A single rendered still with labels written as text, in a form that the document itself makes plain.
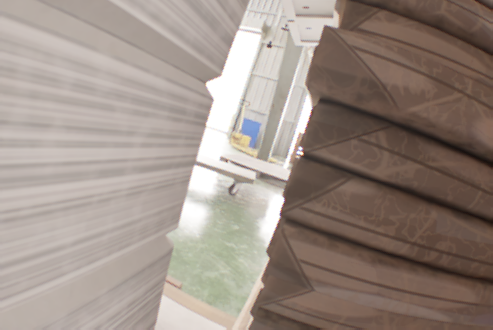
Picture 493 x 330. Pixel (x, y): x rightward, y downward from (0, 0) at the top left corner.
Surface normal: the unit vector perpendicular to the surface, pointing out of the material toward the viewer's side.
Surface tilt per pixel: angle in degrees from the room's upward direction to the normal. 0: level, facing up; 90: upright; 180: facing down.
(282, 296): 90
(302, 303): 90
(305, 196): 90
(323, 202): 90
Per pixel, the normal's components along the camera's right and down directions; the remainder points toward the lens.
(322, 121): -0.24, -0.21
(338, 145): -0.36, 0.17
